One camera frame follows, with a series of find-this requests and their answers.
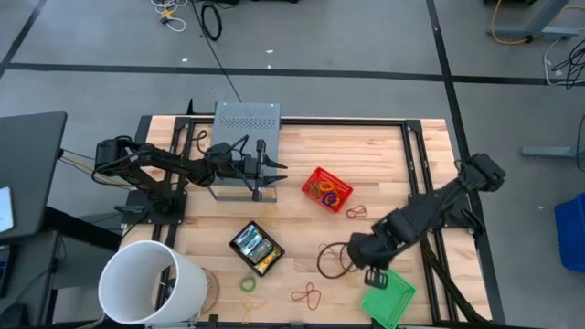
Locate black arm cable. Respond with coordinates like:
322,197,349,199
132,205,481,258
228,133,257,193
315,240,363,281

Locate white cylinder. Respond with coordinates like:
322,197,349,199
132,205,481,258
97,239,209,326

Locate long black floor cable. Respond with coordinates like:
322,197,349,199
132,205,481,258
188,0,243,103

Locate blue bin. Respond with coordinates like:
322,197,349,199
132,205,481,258
553,191,585,273

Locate grey table foot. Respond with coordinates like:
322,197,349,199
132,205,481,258
521,144,585,161

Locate white floor cable yellow plug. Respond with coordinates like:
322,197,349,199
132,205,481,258
150,0,188,34

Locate green plastic basket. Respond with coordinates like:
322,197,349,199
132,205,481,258
359,267,418,329

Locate grey table leg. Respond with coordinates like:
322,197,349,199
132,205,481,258
485,0,580,40

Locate coiled black floor cable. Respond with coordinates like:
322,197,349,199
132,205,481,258
200,1,224,43

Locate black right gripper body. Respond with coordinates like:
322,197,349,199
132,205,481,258
363,267,390,291

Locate black floor cable bundle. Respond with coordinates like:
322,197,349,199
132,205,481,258
550,38,585,91

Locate black desk leg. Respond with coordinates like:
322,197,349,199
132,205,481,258
43,205,123,252

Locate black plastic basket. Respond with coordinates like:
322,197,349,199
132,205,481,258
228,219,287,279

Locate red plastic basket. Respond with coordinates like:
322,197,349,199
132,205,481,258
300,165,355,214

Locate black cable chain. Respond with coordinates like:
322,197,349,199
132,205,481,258
418,237,488,324

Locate white tablet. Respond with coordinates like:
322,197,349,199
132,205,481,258
0,186,16,235

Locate dark laptop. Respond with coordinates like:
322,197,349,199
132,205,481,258
0,244,13,298

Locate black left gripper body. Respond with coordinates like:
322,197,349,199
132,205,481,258
237,139,267,202

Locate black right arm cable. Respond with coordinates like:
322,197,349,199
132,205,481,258
315,240,363,281

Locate grey perforated metal shelf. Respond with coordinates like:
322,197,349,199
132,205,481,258
207,101,282,204

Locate plastic crayon pack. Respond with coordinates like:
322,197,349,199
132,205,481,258
246,237,274,262

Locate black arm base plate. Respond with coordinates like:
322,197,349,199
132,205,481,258
122,189,188,227
408,192,484,232

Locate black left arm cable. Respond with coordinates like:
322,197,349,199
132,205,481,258
228,133,257,193

